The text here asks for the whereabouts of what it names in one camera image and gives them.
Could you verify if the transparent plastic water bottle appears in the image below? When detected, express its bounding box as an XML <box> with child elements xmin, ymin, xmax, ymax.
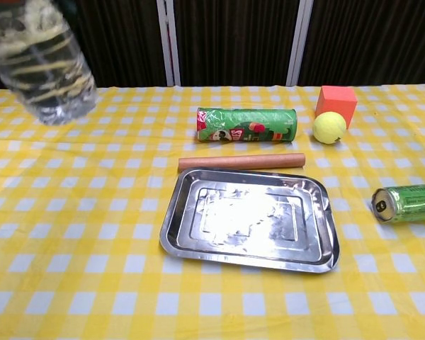
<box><xmin>0</xmin><ymin>0</ymin><xmax>99</xmax><ymax>127</ymax></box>

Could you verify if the rectangular metal tray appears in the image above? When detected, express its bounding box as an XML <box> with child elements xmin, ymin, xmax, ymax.
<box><xmin>159</xmin><ymin>167</ymin><xmax>341</xmax><ymax>273</ymax></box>

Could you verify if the brown wooden rolling stick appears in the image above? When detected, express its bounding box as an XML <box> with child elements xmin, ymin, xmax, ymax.
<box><xmin>178</xmin><ymin>152</ymin><xmax>307</xmax><ymax>174</ymax></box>

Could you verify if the green chips tube can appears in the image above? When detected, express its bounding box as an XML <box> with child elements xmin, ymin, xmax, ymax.
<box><xmin>196</xmin><ymin>107</ymin><xmax>298</xmax><ymax>144</ymax></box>

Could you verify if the yellow tennis ball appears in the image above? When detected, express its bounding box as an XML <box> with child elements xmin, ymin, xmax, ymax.
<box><xmin>312</xmin><ymin>111</ymin><xmax>347</xmax><ymax>145</ymax></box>

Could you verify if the orange foam cube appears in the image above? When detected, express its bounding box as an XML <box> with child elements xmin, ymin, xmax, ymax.
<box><xmin>314</xmin><ymin>85</ymin><xmax>358</xmax><ymax>128</ymax></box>

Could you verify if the yellow white checkered tablecloth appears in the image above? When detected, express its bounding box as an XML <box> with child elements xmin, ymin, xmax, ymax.
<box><xmin>0</xmin><ymin>83</ymin><xmax>425</xmax><ymax>340</ymax></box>

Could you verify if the green drink can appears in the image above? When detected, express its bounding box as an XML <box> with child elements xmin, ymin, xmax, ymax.
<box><xmin>370</xmin><ymin>183</ymin><xmax>425</xmax><ymax>224</ymax></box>

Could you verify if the white metal frame post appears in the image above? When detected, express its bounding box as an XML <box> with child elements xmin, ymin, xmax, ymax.
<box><xmin>156</xmin><ymin>0</ymin><xmax>181</xmax><ymax>87</ymax></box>
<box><xmin>285</xmin><ymin>0</ymin><xmax>315</xmax><ymax>87</ymax></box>

